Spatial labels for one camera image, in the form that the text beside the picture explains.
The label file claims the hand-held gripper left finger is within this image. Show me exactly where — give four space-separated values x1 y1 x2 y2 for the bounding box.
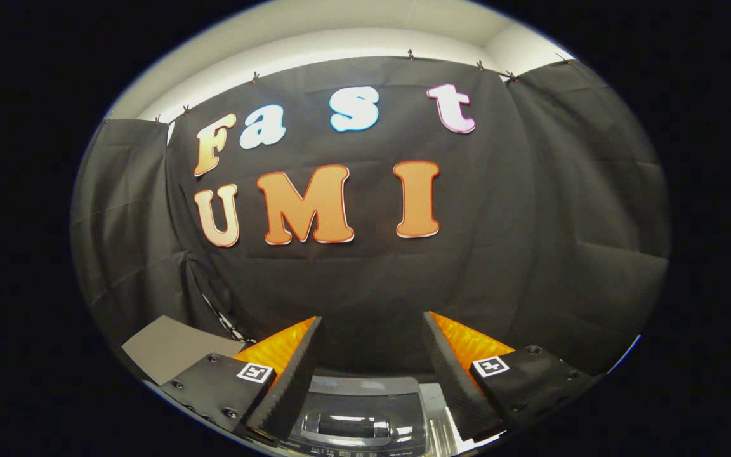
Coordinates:
158 316 324 443

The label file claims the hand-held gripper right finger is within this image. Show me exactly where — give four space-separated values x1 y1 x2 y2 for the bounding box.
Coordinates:
423 311 596 444

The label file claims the dark washing machine lid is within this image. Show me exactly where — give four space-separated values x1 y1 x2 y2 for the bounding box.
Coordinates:
301 375 431 448

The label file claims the grey top-load washing machine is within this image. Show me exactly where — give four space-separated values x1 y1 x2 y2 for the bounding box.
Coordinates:
275 374 506 457

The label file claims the black backdrop cloth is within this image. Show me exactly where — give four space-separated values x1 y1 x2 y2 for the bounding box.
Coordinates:
70 54 669 381

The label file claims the row of black cloth clips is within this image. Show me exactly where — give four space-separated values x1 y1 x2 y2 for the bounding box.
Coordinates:
102 48 574 126

